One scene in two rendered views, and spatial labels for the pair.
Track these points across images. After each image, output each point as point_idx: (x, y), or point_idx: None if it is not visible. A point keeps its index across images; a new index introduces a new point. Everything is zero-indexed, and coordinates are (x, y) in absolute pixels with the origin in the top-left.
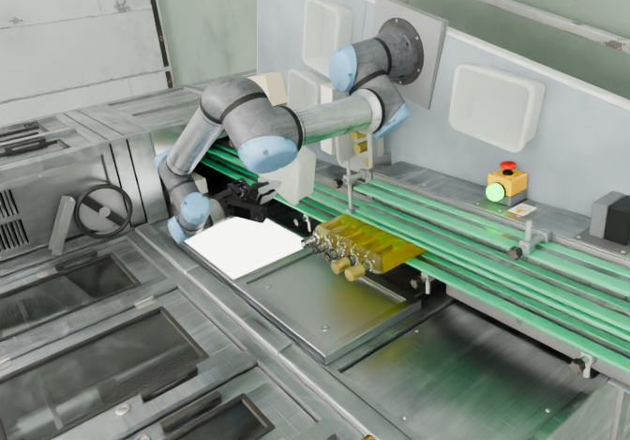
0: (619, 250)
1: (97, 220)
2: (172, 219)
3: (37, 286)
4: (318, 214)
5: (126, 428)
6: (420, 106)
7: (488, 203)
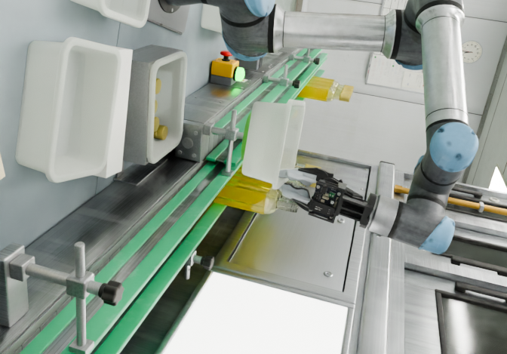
0: (268, 67)
1: None
2: (449, 219)
3: None
4: (194, 235)
5: None
6: (173, 34)
7: (237, 85)
